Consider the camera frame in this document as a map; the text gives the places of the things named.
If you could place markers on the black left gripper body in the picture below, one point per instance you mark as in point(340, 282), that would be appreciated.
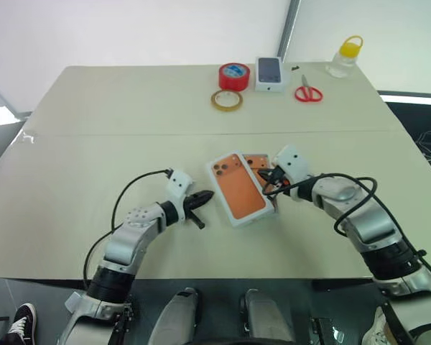
point(190, 205)

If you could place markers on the black floor bracket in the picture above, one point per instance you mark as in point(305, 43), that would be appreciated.
point(124, 323)

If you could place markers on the grey right robot leg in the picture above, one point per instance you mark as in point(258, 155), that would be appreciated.
point(264, 320)

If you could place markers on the white box with dark phone print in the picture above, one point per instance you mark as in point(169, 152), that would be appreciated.
point(269, 68)

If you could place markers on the black and white sneaker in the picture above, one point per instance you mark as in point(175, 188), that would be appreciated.
point(21, 323)

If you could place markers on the grey diagonal frame bar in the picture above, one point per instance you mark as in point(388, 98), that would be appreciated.
point(16, 109)

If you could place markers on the red tape roll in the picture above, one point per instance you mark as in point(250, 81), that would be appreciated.
point(228, 83)

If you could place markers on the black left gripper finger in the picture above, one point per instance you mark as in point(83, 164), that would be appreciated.
point(198, 221)
point(203, 198)

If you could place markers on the grey left robot leg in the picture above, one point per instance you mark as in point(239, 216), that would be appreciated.
point(176, 316)

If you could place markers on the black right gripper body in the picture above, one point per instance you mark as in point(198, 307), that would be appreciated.
point(277, 179)

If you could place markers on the grey window pillar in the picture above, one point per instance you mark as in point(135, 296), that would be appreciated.
point(290, 28)

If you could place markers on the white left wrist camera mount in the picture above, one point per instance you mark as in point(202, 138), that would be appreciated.
point(177, 183)

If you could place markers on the orange smartphone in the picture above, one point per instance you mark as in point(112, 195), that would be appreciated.
point(255, 160)

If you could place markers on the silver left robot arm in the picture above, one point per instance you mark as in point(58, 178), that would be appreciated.
point(129, 237)

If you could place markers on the clear jar with yellow lid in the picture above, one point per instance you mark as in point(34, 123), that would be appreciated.
point(341, 63)

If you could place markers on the grey robot leg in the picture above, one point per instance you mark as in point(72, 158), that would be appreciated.
point(264, 320)
point(176, 316)

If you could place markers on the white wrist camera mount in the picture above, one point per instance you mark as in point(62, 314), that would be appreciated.
point(291, 161)
point(177, 183)

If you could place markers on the black side desk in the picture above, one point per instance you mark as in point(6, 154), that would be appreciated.
point(409, 118)

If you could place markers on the small black clip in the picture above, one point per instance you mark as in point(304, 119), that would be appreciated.
point(295, 67)

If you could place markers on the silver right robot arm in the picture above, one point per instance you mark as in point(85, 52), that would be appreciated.
point(362, 223)

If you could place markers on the clear yellowish tape roll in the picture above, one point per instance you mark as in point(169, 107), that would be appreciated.
point(215, 103)

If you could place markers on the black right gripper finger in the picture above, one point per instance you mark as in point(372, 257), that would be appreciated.
point(264, 175)
point(268, 189)

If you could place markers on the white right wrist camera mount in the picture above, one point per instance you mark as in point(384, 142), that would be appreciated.
point(291, 161)

